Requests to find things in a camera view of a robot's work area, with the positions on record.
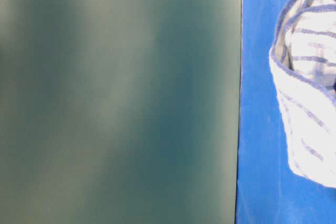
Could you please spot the white blue-striped towel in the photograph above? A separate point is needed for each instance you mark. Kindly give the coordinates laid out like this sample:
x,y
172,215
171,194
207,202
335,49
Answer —
x,y
302,63

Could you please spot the blue cloth sheet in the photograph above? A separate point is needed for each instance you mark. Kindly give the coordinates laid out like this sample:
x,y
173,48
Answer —
x,y
267,190

